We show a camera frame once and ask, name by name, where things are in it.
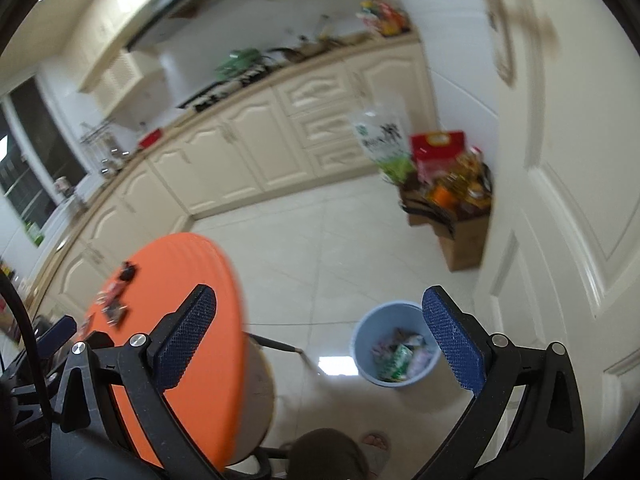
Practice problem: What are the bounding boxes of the cream base cabinets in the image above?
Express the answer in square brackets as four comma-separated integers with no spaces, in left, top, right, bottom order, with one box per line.
[37,42,438,321]

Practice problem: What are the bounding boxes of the cream upper wall cabinets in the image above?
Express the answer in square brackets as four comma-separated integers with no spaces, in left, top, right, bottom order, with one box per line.
[65,0,221,93]

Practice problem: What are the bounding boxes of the green white carton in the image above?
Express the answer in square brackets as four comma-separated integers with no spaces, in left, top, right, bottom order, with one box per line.
[380,342,416,382]

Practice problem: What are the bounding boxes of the beige slipper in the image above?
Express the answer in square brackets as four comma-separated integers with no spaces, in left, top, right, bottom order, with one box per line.
[360,432,393,467]

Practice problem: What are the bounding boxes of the small items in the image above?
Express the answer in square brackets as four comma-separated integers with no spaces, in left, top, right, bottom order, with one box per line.
[95,285,129,329]

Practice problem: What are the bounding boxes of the green electric pot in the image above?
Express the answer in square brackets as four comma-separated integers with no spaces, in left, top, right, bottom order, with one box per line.
[216,47,273,81]

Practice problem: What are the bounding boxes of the cluster of condiment bottles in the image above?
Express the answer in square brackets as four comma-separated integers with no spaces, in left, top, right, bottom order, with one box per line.
[357,0,412,37]

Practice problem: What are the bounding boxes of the steel range hood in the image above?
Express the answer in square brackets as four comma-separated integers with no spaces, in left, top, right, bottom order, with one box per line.
[125,0,236,53]

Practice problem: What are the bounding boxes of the cream lattice door cabinet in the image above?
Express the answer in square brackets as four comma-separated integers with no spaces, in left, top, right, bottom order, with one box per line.
[80,47,166,116]

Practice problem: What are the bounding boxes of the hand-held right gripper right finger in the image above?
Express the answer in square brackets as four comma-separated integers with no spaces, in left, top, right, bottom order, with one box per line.
[410,285,596,480]

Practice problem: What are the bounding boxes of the yellow oil bottle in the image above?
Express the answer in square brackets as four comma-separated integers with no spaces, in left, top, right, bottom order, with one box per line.
[445,147,486,196]

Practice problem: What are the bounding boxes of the red food bag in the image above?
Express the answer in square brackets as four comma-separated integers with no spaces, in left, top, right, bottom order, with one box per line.
[410,131,468,181]

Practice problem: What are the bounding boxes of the person's leg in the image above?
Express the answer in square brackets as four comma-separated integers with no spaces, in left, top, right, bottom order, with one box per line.
[285,427,371,480]

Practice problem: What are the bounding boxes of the cardboard box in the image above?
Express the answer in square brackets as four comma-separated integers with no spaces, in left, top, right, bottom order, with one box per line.
[398,170,493,272]

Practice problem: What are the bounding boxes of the clear green rice bag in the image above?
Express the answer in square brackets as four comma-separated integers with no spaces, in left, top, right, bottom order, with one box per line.
[348,105,416,183]

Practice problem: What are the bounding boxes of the orange round table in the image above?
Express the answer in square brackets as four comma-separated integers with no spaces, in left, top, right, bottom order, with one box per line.
[82,232,248,471]

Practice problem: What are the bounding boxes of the blue plastic bin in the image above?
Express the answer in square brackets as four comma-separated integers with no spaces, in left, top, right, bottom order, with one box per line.
[352,301,443,390]

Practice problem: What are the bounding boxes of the brass door handle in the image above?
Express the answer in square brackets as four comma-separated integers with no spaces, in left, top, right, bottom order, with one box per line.
[457,0,558,86]

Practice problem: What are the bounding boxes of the metal wok with lid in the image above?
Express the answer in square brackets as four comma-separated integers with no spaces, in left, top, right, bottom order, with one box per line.
[267,42,321,63]

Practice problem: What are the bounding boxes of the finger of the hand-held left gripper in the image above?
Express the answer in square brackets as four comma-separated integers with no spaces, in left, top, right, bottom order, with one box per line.
[37,316,78,356]

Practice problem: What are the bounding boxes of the black gas stove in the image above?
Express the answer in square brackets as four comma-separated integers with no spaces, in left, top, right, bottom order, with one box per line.
[177,77,271,111]

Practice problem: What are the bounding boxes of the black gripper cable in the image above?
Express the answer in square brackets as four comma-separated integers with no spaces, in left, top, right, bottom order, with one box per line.
[0,275,57,423]

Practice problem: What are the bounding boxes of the beige countertop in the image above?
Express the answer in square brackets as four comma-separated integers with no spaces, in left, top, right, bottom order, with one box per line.
[30,30,421,306]

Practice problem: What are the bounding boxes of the kitchen window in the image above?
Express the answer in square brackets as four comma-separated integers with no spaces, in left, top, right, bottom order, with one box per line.
[0,77,88,226]

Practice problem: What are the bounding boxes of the white door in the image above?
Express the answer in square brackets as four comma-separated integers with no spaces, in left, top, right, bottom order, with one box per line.
[472,0,640,480]

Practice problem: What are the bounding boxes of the pile of wrappers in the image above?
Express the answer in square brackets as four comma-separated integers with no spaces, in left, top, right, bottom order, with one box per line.
[370,327,441,383]

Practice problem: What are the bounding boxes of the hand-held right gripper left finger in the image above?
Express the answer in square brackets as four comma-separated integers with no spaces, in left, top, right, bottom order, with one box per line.
[47,284,226,480]

